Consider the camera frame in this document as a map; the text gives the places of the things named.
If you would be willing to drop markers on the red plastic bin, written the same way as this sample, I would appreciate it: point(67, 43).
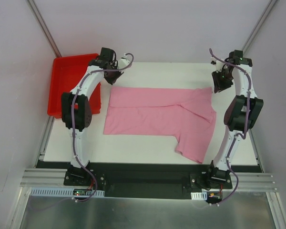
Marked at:
point(66, 74)

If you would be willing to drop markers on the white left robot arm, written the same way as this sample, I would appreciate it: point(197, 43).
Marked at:
point(76, 112)

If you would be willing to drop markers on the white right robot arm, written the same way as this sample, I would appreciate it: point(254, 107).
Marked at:
point(240, 116)

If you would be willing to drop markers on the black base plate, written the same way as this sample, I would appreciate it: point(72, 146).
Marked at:
point(160, 181)

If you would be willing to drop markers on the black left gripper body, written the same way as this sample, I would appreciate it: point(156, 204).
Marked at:
point(113, 75)

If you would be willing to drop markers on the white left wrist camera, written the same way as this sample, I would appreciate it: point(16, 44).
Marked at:
point(125, 62)

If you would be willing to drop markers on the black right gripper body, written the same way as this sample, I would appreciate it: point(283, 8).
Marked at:
point(221, 83)

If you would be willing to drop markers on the white cable duct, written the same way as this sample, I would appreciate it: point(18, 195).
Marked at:
point(65, 192)
point(199, 196)

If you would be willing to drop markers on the left white cable duct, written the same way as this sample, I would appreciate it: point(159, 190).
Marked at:
point(65, 192)

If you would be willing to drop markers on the pink t shirt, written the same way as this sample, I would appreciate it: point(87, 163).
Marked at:
point(186, 114)

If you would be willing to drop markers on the right white cable duct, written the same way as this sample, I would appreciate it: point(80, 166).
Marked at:
point(199, 196)

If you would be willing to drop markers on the left aluminium corner post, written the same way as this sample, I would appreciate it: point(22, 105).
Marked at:
point(44, 28)

